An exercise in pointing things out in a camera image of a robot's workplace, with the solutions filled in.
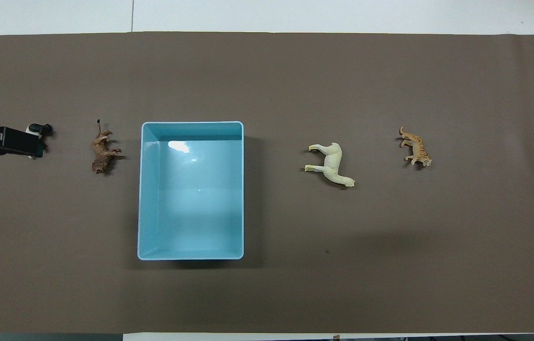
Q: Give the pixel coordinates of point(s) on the black white panda toy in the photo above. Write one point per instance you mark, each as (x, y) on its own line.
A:
(46, 129)

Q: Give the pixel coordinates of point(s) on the brown lion toy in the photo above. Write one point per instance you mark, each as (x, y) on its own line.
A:
(102, 151)

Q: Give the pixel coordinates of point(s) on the orange striped tiger toy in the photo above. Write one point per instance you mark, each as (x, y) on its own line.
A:
(417, 148)

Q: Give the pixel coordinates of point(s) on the cream white horse toy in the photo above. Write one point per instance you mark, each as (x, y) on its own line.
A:
(333, 163)

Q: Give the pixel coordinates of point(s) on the light blue storage box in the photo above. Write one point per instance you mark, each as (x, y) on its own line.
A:
(191, 199)

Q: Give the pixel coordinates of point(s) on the brown table mat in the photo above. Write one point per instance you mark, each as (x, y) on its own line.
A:
(295, 71)

